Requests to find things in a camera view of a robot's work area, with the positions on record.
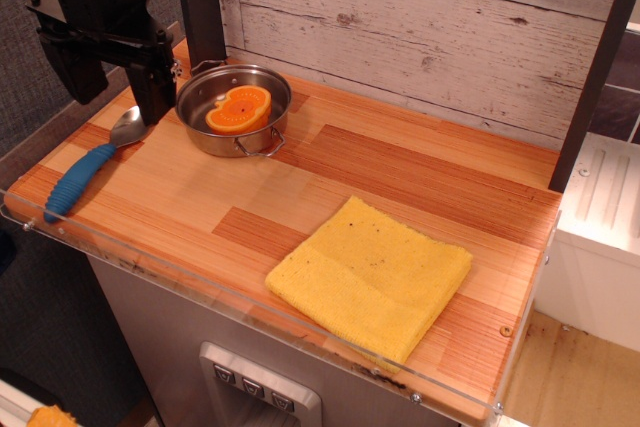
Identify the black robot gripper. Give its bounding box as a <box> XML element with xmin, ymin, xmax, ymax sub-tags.
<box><xmin>28</xmin><ymin>0</ymin><xmax>177</xmax><ymax>126</ymax></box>

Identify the orange toy half slice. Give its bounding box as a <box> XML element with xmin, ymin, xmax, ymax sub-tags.
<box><xmin>205</xmin><ymin>85</ymin><xmax>272</xmax><ymax>135</ymax></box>

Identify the yellow folded cloth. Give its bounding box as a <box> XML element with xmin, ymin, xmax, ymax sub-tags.
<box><xmin>265</xmin><ymin>197</ymin><xmax>473</xmax><ymax>373</ymax></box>

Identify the orange cloth bottom corner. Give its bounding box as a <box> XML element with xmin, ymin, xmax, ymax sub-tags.
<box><xmin>26</xmin><ymin>405</ymin><xmax>78</xmax><ymax>427</ymax></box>

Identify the small steel pot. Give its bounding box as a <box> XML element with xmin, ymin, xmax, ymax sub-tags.
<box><xmin>176</xmin><ymin>64</ymin><xmax>293</xmax><ymax>158</ymax></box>

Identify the clear acrylic edge guard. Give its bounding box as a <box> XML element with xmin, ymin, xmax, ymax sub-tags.
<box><xmin>4</xmin><ymin>178</ymin><xmax>561</xmax><ymax>426</ymax></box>

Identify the grey toy fridge cabinet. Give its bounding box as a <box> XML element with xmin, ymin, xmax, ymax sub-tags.
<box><xmin>90</xmin><ymin>258</ymin><xmax>456</xmax><ymax>426</ymax></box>

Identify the silver dispenser button panel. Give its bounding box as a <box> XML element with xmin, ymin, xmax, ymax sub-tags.
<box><xmin>199</xmin><ymin>342</ymin><xmax>323</xmax><ymax>426</ymax></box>

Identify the white toy sink unit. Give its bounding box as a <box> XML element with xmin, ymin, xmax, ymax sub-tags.
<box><xmin>535</xmin><ymin>134</ymin><xmax>639</xmax><ymax>350</ymax></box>

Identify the blue handled metal spoon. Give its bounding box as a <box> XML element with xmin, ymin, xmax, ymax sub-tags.
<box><xmin>43</xmin><ymin>106</ymin><xmax>151</xmax><ymax>224</ymax></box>

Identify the dark left shelf post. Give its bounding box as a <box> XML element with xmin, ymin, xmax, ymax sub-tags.
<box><xmin>180</xmin><ymin>0</ymin><xmax>227</xmax><ymax>75</ymax></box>

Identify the dark shelf post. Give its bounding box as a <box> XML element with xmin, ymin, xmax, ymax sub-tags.
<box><xmin>548</xmin><ymin>0</ymin><xmax>636</xmax><ymax>193</ymax></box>
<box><xmin>180</xmin><ymin>0</ymin><xmax>227</xmax><ymax>75</ymax></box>

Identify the dark right shelf post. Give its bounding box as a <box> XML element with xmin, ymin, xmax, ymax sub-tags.
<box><xmin>548</xmin><ymin>0</ymin><xmax>636</xmax><ymax>193</ymax></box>

